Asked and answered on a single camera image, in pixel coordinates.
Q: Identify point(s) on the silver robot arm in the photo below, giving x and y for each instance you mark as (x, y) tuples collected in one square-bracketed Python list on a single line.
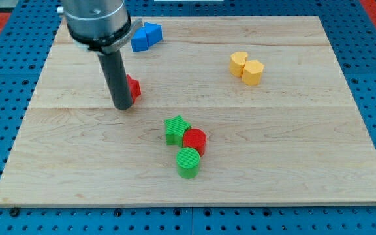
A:
[(102, 26)]

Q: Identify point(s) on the green star block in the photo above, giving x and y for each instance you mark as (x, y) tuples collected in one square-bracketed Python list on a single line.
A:
[(175, 129)]

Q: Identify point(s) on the red circle block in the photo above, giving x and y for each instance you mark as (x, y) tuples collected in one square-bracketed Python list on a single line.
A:
[(196, 139)]

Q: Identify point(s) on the green circle block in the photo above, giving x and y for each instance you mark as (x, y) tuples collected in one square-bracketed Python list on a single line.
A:
[(188, 162)]

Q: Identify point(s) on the red star block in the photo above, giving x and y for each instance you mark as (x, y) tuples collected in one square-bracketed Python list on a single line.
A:
[(134, 87)]

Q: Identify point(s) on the wooden board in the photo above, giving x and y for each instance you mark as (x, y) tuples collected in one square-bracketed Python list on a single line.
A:
[(233, 112)]

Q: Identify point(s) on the yellow crescent block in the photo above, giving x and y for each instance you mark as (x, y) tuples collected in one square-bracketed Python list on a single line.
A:
[(237, 63)]

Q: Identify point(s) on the yellow hexagon block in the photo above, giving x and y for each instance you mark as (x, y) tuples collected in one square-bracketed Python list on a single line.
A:
[(252, 72)]

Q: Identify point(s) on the blue cube block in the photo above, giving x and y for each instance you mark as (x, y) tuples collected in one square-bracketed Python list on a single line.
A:
[(139, 41)]

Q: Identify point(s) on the blue pentagon block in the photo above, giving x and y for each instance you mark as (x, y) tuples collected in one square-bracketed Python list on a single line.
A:
[(154, 33)]

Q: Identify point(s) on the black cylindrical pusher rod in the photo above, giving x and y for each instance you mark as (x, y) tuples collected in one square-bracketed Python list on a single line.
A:
[(116, 79)]

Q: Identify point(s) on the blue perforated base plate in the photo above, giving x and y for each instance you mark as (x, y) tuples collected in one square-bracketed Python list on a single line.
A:
[(27, 30)]

